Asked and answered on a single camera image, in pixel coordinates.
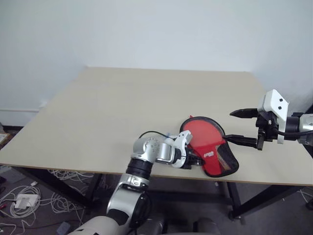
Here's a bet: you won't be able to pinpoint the white tangled floor cables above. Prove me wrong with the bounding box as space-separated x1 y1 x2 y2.
0 168 98 227

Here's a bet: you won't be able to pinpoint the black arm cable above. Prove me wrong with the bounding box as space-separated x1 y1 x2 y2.
275 129 313 142
139 131 173 143

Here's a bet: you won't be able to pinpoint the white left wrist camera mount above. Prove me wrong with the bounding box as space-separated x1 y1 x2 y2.
170 130 193 168

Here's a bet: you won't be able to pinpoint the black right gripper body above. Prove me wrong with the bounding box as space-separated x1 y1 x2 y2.
255 111 280 151

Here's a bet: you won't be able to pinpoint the grey floor pedal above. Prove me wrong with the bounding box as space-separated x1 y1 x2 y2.
57 221 72 234

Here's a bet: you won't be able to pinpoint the red table tennis paddle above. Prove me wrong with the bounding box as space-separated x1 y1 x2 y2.
183 118 223 148

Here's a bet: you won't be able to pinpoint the white power strip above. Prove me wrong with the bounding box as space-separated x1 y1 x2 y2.
14 193 41 209

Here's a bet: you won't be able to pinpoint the white wall cable trunking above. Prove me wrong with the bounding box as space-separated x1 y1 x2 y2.
0 107 40 113

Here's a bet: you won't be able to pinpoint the white cable loop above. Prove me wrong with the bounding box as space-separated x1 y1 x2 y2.
298 188 313 209

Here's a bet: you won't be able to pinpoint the black metal table frame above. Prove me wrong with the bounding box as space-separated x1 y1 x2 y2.
14 166 313 225

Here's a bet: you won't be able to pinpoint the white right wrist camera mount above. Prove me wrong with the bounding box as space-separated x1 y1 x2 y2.
256 89 291 145

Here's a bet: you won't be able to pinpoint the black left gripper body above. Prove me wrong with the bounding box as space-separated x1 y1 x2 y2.
181 146 199 170

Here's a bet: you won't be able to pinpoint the red black mesh paddle case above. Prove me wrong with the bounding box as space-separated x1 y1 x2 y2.
179 115 240 178

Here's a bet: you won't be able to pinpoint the dark rounded shape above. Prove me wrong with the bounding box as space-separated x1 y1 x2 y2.
146 217 170 235

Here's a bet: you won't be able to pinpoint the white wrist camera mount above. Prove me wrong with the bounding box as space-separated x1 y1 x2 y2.
256 89 291 145
170 130 193 168

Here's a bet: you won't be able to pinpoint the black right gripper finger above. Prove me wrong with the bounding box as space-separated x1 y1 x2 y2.
229 107 260 119
225 134 259 148

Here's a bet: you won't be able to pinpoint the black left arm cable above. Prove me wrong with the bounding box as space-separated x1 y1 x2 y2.
139 131 173 143

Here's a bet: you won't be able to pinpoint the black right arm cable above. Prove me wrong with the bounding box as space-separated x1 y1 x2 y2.
275 129 313 142

